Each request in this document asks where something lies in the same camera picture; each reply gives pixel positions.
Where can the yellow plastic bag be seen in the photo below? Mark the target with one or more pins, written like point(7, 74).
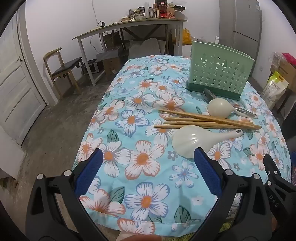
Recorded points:
point(186, 36)

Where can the brown cardboard box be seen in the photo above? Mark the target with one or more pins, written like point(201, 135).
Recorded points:
point(112, 64)

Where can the floral blue blanket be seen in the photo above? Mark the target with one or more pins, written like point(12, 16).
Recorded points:
point(143, 129)

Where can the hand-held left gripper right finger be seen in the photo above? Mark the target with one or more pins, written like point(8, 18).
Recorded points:
point(208, 172)

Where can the pile of assorted packages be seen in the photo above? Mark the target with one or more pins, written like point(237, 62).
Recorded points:
point(143, 12)

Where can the grey refrigerator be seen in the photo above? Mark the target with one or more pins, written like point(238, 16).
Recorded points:
point(242, 25)

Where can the red drink bottle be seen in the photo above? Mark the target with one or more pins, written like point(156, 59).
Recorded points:
point(163, 9)

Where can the white panelled door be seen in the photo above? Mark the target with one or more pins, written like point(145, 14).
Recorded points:
point(16, 88)

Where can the wooden chair with dark seat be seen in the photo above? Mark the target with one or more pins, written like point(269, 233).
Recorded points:
point(63, 67)

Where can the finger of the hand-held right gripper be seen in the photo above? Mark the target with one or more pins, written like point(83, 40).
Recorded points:
point(271, 183)
point(271, 162)

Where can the clear crumpled plastic bag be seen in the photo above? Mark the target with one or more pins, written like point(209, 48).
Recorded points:
point(277, 58)

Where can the grey pillow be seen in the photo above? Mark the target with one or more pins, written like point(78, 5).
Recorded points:
point(144, 48)

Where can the white long desk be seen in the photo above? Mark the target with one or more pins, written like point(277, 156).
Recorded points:
point(129, 26)

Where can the white plastic rice paddle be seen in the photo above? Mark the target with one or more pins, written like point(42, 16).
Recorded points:
point(192, 141)

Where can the small black stool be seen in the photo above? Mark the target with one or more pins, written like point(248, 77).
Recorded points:
point(90, 66)

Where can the cream round spoon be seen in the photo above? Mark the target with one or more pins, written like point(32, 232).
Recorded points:
point(218, 107)

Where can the green shaggy rug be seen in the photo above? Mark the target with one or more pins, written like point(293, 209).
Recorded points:
point(231, 226)

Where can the metal spoon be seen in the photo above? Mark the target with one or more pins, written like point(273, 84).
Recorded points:
point(245, 112)
point(209, 93)

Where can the pink plastic bag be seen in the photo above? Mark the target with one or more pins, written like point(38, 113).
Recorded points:
point(289, 58)

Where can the small white box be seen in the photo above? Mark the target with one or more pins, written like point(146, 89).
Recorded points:
point(217, 39)

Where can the green perforated utensil holder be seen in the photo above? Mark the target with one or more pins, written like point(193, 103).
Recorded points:
point(219, 69)

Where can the wooden chopstick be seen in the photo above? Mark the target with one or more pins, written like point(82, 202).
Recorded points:
point(170, 124)
point(166, 126)
point(255, 126)

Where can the yellow and white rice bag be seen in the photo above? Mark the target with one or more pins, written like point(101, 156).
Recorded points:
point(275, 89)

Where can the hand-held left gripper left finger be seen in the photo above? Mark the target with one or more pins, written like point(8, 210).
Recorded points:
point(89, 172)

